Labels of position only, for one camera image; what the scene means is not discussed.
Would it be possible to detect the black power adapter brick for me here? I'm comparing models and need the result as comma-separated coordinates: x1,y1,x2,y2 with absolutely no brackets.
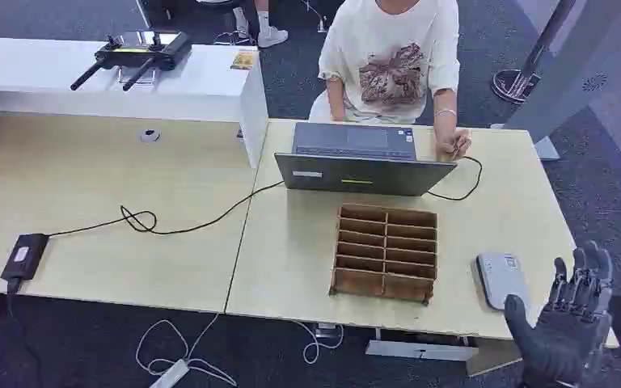
0,233,50,283

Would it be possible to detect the seated person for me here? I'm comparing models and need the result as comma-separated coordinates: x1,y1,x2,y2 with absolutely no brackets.
308,0,473,162

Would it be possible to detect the short black looped cable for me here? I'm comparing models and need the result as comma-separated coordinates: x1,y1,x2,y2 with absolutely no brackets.
427,155,484,202

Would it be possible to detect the wooden slotted card box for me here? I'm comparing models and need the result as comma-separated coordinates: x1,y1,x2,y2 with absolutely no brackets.
328,202,439,307

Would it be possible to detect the short white looped cable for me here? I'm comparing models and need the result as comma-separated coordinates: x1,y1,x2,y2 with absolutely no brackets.
294,321,344,365

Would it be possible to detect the white plug with cable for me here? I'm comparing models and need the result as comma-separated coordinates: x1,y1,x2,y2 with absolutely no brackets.
299,0,328,34

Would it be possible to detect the office chair base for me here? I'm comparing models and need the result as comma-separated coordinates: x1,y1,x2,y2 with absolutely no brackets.
213,29,256,47

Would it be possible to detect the person's left hand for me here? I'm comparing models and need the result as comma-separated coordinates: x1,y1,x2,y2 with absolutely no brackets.
435,128,473,162

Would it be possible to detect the black adapter mains cable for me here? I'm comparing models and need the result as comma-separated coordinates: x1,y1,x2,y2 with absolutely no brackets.
5,278,46,388

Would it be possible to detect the chrome stanchion post with base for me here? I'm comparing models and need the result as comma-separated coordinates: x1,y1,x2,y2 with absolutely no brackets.
491,0,577,104

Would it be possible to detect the grey standing sign panel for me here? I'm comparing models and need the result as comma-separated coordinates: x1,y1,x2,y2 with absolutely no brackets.
489,0,621,162

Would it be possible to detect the white power strip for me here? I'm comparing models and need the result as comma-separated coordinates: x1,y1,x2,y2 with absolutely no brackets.
148,359,191,388

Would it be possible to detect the white desk foot bar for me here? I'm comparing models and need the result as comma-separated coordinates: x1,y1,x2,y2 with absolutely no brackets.
365,339,479,362

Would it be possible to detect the grey card reader device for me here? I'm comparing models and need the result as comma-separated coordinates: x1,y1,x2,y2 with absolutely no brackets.
475,251,532,312

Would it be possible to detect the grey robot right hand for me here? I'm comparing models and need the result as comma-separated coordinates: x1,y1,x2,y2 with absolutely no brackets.
504,241,615,388

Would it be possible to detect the grey open laptop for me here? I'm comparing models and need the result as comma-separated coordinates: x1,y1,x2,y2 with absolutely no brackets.
273,121,458,197

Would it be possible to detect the black remote controller with antennas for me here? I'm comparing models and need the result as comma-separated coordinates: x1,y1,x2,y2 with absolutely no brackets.
70,30,192,93

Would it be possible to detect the white desk shelf riser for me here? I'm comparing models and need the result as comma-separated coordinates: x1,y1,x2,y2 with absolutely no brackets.
0,36,270,170

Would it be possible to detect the person in background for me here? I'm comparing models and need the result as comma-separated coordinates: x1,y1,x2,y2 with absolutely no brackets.
232,0,290,49

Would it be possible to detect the small orange printed card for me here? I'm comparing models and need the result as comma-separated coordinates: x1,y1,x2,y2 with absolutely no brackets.
230,48,258,71

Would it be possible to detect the long black laptop cable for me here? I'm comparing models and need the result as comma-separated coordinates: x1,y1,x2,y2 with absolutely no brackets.
46,180,285,237

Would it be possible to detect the long white floor cable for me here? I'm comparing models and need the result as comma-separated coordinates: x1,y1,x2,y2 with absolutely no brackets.
135,313,239,388

